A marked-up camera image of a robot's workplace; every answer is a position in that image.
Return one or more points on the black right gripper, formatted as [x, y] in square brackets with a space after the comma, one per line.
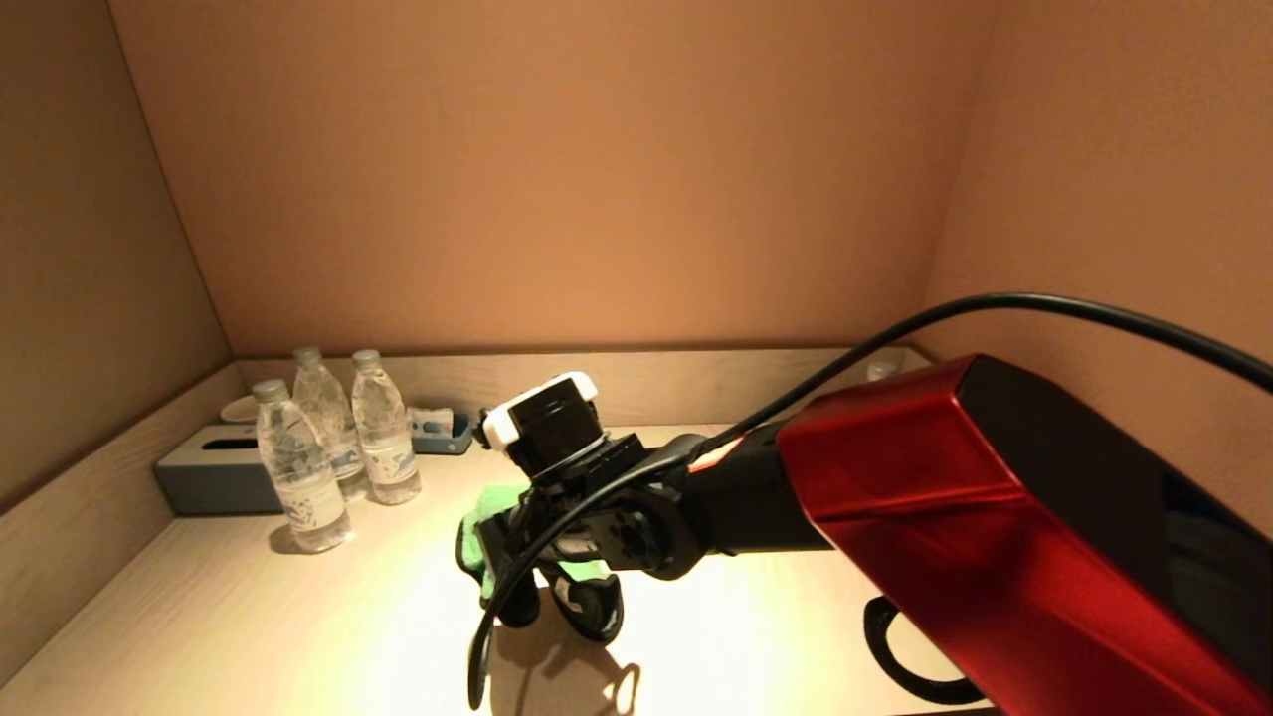
[582, 477]

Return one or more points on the green microfibre cloth black edge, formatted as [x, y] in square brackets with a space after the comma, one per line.
[497, 502]

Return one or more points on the red black right robot arm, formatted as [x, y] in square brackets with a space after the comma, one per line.
[995, 517]

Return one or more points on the small blue tray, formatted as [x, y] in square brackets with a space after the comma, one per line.
[459, 438]

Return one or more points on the white sachet packet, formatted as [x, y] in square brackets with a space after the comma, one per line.
[430, 420]

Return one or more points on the clear water bottle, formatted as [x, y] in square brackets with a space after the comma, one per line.
[320, 403]
[383, 438]
[298, 477]

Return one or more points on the small white dish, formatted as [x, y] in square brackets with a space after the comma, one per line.
[241, 409]

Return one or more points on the grey-blue tissue box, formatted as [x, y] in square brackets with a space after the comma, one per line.
[209, 482]

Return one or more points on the amber tea bottle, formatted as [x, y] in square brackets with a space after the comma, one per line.
[881, 370]

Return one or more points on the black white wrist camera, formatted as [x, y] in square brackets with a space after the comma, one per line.
[552, 418]

